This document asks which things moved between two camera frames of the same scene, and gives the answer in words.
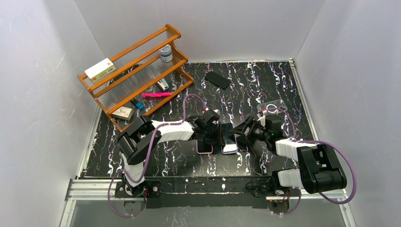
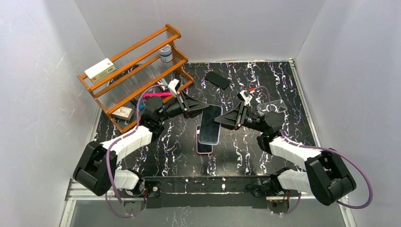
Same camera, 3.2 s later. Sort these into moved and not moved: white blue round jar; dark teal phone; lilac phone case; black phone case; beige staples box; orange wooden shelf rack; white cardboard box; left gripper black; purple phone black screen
Moved: lilac phone case; dark teal phone; left gripper black
Not moved: orange wooden shelf rack; white cardboard box; purple phone black screen; black phone case; beige staples box; white blue round jar
